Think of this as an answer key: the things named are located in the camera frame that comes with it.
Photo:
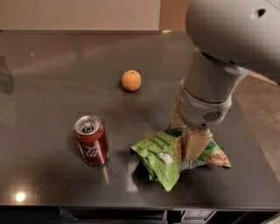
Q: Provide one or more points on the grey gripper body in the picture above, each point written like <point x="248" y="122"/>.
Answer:
<point x="198" y="113"/>

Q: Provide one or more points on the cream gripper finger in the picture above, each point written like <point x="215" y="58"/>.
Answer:
<point x="176" y="122"/>
<point x="194" y="141"/>

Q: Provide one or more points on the green rice chip bag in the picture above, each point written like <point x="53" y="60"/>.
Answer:
<point x="161" y="155"/>

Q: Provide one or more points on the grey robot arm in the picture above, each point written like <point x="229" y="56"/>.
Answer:
<point x="232" y="39"/>

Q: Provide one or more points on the red coke can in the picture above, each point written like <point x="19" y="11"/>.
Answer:
<point x="91" y="137"/>

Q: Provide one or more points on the orange fruit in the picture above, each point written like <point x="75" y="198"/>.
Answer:
<point x="131" y="80"/>

